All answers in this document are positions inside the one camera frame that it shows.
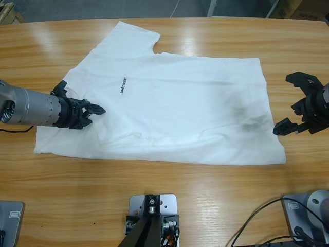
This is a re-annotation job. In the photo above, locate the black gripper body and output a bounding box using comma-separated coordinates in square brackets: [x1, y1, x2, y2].
[298, 87, 329, 134]
[55, 95, 93, 131]

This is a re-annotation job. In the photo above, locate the white t-shirt with black logo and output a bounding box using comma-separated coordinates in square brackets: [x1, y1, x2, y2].
[33, 21, 287, 165]

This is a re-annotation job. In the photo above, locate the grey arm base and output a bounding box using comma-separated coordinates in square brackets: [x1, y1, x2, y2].
[0, 201, 26, 247]
[281, 189, 329, 244]

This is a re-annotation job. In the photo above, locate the tan cardboard box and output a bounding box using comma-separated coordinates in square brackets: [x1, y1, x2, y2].
[272, 0, 304, 19]

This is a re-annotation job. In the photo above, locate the wooden pallet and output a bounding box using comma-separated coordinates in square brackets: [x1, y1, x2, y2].
[0, 2, 25, 25]

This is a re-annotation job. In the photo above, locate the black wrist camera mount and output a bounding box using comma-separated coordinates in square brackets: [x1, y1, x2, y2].
[52, 80, 69, 99]
[285, 72, 322, 91]

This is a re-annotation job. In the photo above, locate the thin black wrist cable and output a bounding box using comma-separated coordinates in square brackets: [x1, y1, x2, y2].
[0, 126, 34, 134]

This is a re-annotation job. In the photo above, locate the long black base cable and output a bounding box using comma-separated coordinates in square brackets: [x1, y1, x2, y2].
[230, 197, 329, 247]

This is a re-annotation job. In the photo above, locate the white metal frame leg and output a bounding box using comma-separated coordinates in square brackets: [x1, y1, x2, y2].
[207, 0, 219, 17]
[266, 0, 281, 19]

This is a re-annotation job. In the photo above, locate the black plug with cable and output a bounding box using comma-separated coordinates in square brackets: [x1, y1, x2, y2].
[294, 225, 318, 244]

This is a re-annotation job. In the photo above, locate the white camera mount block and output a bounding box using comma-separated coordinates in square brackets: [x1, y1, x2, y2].
[128, 194, 180, 247]

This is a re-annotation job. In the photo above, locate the thin white floor cable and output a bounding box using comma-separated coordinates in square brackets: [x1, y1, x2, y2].
[171, 0, 181, 17]

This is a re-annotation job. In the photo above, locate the dark camera post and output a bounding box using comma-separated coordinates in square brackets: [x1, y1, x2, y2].
[120, 194, 165, 247]

